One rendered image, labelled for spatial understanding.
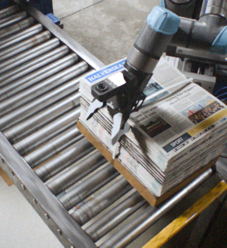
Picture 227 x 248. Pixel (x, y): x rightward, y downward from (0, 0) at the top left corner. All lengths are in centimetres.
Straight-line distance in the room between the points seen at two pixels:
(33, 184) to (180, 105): 51
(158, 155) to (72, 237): 34
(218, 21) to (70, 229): 69
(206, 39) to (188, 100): 21
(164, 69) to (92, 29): 192
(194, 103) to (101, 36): 198
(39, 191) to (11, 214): 90
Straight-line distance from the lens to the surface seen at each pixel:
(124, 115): 99
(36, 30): 179
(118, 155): 118
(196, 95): 118
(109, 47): 295
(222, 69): 178
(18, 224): 208
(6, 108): 146
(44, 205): 120
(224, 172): 131
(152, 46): 95
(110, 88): 95
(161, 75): 121
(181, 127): 106
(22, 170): 127
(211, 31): 104
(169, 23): 94
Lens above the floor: 184
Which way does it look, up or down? 50 degrees down
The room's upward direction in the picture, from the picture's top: 3 degrees clockwise
